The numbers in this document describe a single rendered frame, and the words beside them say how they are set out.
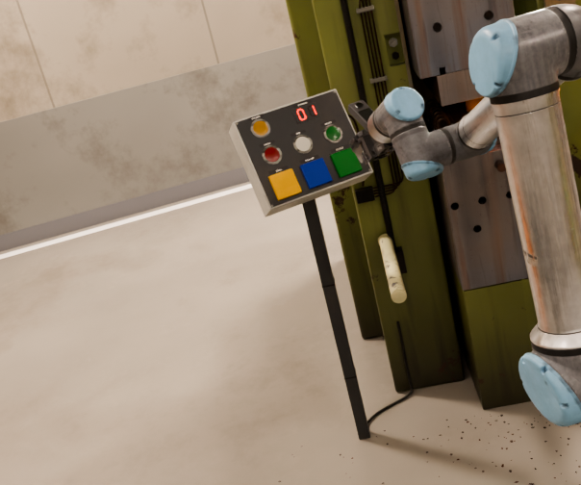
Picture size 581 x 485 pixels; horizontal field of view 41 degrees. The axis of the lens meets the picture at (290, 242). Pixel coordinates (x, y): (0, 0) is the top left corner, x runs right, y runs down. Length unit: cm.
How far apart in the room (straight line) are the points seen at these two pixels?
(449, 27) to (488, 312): 92
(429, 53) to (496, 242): 63
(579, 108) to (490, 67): 138
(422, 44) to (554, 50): 108
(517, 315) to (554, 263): 127
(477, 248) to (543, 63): 127
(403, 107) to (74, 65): 414
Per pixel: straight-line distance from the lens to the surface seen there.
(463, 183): 249
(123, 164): 591
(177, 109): 583
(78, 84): 583
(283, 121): 232
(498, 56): 135
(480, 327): 270
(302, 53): 300
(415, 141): 188
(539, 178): 140
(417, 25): 242
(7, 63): 586
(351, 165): 232
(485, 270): 261
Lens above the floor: 167
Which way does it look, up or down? 21 degrees down
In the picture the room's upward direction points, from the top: 14 degrees counter-clockwise
